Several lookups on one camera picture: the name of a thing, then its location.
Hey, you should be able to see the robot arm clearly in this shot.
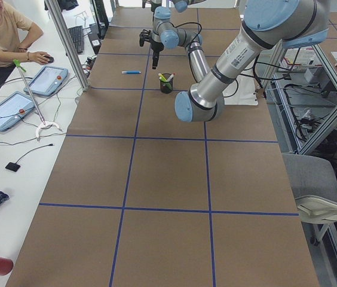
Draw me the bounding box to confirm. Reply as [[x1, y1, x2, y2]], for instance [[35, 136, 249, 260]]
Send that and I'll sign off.
[[174, 0, 331, 122], [139, 1, 210, 83]]

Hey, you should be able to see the yellow marker pen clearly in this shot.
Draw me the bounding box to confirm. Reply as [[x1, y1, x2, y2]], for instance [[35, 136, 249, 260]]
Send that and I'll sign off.
[[158, 73, 167, 82]]

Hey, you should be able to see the lower teach pendant tablet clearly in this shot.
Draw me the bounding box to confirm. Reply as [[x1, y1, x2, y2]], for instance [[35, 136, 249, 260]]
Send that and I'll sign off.
[[0, 91, 35, 132]]

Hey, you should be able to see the white red-capped marker pen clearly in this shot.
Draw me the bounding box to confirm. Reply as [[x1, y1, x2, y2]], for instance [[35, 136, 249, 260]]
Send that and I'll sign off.
[[167, 73, 175, 82]]

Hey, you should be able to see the green marker pen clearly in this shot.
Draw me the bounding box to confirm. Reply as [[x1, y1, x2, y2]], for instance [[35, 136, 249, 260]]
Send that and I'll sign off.
[[163, 82, 172, 90]]

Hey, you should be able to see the aluminium frame post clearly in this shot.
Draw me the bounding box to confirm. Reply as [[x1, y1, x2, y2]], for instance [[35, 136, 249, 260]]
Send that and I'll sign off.
[[45, 0, 89, 91]]

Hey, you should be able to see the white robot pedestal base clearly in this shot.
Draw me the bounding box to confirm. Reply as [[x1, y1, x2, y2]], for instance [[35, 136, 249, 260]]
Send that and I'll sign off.
[[223, 76, 258, 106]]

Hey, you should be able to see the grey office chair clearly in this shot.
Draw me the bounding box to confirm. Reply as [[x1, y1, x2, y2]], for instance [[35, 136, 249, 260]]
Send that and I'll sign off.
[[283, 154, 337, 246]]

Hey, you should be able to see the small black square pad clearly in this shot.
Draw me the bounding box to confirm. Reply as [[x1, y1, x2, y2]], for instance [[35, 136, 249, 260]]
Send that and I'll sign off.
[[5, 162, 20, 172]]

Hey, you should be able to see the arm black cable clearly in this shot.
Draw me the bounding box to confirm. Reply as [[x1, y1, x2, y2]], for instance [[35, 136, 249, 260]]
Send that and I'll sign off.
[[171, 22, 203, 45]]

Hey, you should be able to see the black computer mouse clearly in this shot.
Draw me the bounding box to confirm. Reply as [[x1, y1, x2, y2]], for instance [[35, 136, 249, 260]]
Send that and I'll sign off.
[[44, 55, 54, 63]]

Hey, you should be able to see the teach pendant tablet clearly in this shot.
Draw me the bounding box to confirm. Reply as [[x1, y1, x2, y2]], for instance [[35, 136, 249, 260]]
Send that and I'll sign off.
[[0, 91, 35, 132], [28, 65, 68, 97]]

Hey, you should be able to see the black keyboard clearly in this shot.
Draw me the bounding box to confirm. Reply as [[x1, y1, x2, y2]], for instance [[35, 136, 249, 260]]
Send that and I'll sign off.
[[68, 26, 84, 54]]

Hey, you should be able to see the black mesh pen cup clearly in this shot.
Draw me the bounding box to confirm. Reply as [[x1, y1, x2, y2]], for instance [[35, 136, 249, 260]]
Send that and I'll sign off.
[[158, 73, 174, 94]]

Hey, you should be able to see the upper teach pendant tablet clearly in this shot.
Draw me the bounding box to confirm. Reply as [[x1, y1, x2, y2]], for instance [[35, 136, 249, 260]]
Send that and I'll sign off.
[[28, 65, 68, 97]]

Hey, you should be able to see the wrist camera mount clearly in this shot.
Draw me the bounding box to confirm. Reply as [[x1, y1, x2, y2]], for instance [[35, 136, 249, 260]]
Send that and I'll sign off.
[[139, 29, 152, 47]]

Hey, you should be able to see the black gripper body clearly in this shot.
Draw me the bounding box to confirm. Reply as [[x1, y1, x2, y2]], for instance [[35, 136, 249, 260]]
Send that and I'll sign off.
[[151, 42, 164, 55]]

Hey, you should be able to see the blue marker pen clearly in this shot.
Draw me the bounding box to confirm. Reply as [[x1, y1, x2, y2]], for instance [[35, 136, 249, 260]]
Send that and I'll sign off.
[[121, 71, 141, 75]]

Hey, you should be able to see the seated person beige shirt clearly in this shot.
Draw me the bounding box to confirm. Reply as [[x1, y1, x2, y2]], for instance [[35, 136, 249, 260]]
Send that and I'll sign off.
[[0, 1, 51, 87]]

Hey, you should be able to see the grabber stick green handle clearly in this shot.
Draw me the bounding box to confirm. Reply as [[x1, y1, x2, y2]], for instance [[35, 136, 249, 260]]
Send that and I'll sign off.
[[13, 59, 62, 142]]

